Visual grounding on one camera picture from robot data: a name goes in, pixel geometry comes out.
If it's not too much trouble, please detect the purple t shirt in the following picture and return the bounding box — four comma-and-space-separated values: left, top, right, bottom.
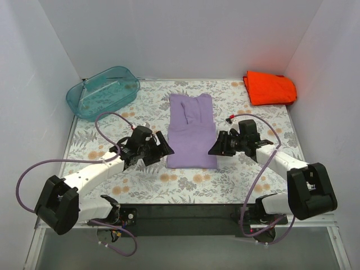
166, 93, 218, 169

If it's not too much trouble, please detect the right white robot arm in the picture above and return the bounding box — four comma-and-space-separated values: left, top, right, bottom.
208, 120, 338, 224

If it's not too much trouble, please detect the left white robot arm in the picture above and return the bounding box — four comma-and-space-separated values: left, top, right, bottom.
35, 126, 174, 235

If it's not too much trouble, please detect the floral patterned table mat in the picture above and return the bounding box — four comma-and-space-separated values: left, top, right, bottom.
62, 80, 303, 204

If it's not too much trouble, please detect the folded orange t shirt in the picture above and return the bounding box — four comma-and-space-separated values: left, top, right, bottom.
243, 71, 297, 106

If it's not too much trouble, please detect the teal transparent plastic bin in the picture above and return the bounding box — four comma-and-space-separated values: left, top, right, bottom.
66, 66, 140, 122

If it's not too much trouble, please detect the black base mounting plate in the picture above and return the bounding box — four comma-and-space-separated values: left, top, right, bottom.
87, 204, 289, 239

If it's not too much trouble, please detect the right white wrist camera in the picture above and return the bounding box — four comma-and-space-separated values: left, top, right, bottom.
226, 115, 240, 137

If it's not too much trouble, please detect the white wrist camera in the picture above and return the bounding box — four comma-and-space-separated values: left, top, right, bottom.
226, 115, 240, 137
132, 122, 150, 130

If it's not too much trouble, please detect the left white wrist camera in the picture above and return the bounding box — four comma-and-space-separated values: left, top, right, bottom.
132, 122, 150, 130

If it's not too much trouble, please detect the aluminium frame rail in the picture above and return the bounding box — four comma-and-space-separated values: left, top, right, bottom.
34, 213, 338, 230

